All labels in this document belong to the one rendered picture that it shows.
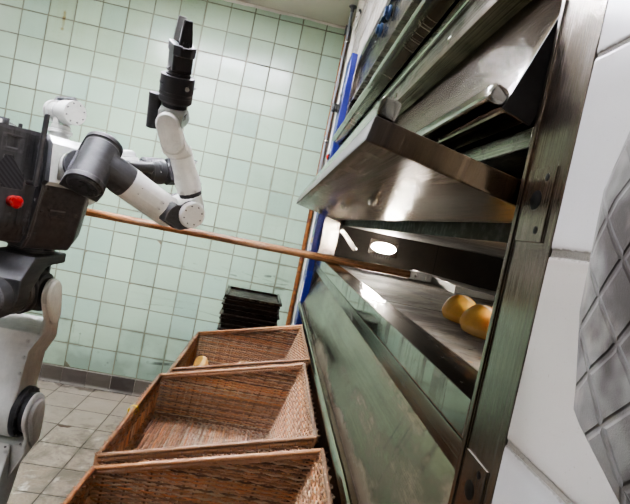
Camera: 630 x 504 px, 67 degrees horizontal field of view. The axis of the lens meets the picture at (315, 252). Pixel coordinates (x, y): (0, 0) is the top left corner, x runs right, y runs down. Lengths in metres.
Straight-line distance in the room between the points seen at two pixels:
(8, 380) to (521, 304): 1.41
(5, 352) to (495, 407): 1.38
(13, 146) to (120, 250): 1.97
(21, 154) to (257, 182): 1.95
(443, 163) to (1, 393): 1.40
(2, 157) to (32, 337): 0.51
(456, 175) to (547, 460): 0.24
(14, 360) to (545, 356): 1.42
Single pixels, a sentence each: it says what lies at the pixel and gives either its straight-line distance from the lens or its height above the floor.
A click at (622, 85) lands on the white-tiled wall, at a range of 0.40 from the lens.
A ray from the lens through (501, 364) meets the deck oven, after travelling 0.45.
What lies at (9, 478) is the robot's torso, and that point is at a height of 0.42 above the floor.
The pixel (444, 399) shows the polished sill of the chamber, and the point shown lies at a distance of 0.55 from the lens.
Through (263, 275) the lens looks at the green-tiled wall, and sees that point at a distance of 3.15.
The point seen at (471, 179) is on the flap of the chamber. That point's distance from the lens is 0.47.
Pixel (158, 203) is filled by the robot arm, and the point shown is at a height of 1.28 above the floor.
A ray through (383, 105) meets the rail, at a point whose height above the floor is 1.43.
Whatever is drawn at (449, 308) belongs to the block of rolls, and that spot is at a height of 1.20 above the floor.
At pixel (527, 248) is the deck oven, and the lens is 0.45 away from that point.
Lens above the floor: 1.31
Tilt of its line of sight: 3 degrees down
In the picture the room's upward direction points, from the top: 12 degrees clockwise
